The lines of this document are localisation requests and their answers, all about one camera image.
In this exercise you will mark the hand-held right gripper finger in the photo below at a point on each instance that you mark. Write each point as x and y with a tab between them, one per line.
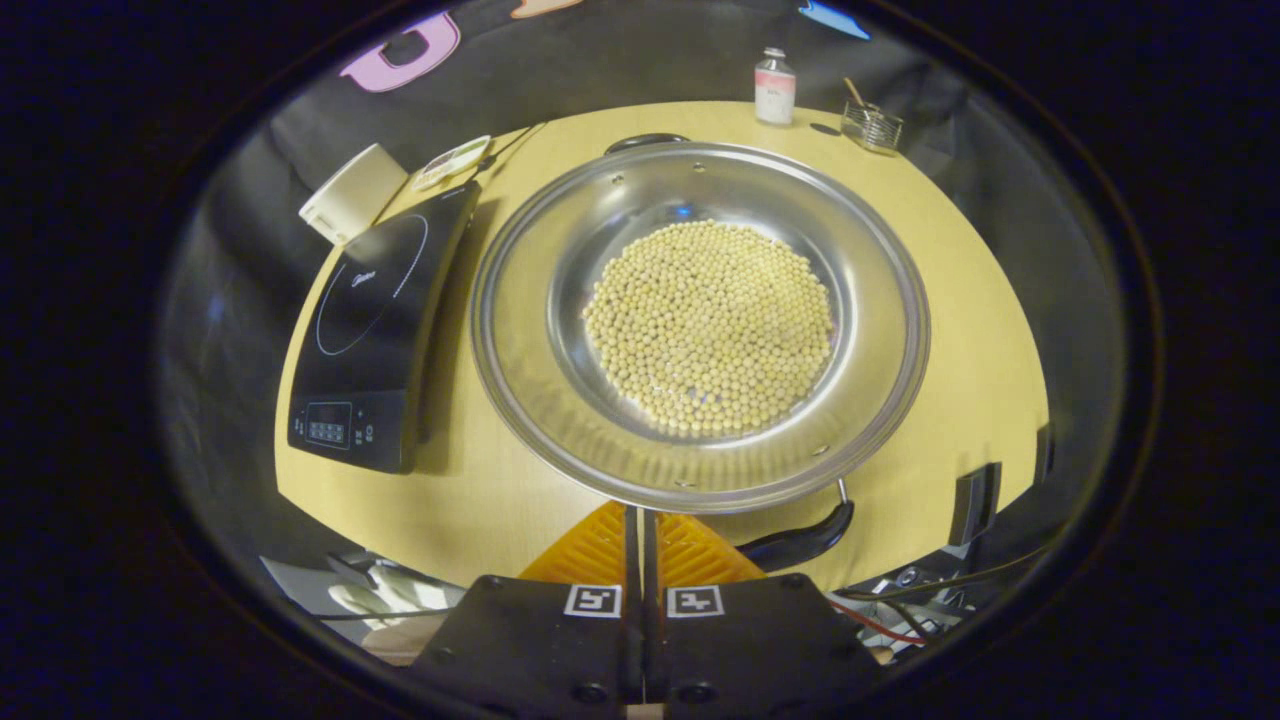
632	560
650	560

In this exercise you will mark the large soybean pile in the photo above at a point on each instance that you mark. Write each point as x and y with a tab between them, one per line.
710	330

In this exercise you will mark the stainless steel pot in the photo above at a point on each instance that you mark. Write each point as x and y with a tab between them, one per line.
530	330

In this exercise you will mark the black induction cooktop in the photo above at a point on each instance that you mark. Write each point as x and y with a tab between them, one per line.
380	320

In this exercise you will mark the white divided dish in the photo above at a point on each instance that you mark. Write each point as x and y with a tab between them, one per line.
452	162

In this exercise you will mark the white toaster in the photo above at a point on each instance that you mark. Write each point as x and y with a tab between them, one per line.
350	195

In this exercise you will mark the small pink label bottle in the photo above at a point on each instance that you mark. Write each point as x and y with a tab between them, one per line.
774	95

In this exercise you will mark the wooden stick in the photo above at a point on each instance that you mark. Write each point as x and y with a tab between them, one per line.
854	92

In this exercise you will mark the black table bracket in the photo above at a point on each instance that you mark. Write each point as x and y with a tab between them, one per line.
975	505

